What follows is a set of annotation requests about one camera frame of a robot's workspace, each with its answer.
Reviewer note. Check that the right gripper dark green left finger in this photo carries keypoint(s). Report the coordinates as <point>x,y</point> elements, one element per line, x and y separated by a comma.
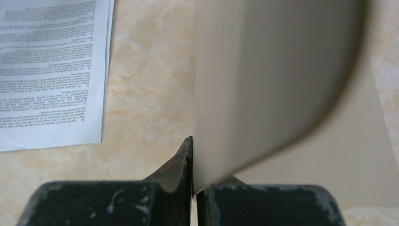
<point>161,199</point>

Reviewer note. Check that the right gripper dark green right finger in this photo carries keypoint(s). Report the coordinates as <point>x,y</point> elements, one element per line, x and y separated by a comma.
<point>234,203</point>

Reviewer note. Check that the printed white paper sheets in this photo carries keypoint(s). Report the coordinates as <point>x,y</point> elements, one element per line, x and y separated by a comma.
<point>54,65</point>

